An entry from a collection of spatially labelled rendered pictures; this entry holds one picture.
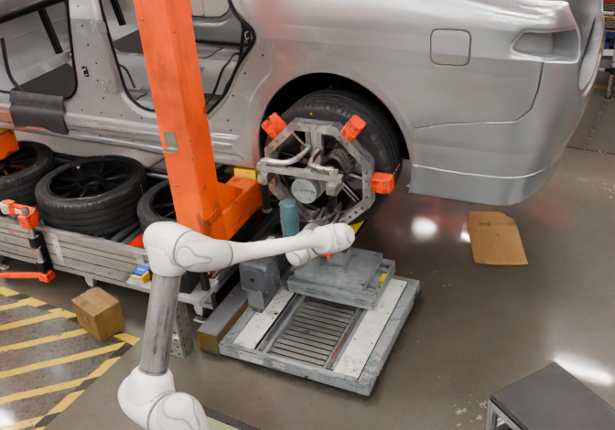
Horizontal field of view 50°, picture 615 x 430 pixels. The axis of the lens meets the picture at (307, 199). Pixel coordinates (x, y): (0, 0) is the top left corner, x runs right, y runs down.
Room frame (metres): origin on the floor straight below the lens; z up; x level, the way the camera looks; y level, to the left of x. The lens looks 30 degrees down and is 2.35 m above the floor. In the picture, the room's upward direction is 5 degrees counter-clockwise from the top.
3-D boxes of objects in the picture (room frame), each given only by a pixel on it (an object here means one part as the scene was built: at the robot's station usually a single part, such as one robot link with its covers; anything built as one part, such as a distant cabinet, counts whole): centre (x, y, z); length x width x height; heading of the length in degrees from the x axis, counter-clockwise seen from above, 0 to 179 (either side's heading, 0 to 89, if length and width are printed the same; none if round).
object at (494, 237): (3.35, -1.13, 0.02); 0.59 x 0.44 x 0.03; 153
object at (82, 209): (3.65, 1.32, 0.39); 0.66 x 0.66 x 0.24
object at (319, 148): (2.66, -0.10, 1.03); 0.19 x 0.18 x 0.11; 153
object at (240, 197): (3.06, 0.37, 0.69); 0.52 x 0.17 x 0.35; 153
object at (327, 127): (2.81, -0.07, 0.85); 0.54 x 0.07 x 0.54; 63
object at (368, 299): (2.96, -0.15, 0.13); 0.50 x 0.36 x 0.10; 63
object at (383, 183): (2.67, -0.35, 0.85); 0.09 x 0.08 x 0.07; 63
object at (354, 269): (2.96, -0.14, 0.32); 0.40 x 0.30 x 0.28; 63
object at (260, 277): (2.91, 0.22, 0.26); 0.42 x 0.18 x 0.35; 153
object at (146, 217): (3.31, 0.64, 0.39); 0.66 x 0.66 x 0.24
